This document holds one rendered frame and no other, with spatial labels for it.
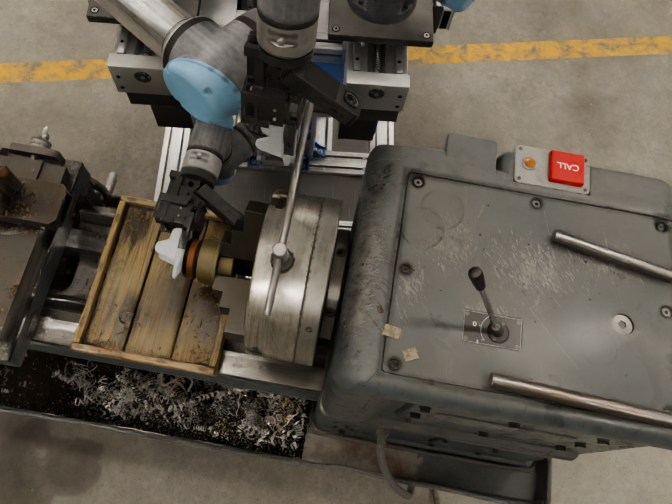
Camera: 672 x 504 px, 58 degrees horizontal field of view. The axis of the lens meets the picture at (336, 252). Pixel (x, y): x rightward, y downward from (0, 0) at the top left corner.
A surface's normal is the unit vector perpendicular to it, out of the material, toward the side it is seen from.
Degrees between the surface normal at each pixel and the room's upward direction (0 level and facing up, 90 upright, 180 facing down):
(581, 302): 0
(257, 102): 75
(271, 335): 61
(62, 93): 0
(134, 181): 0
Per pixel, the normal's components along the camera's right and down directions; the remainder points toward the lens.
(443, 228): 0.07, -0.36
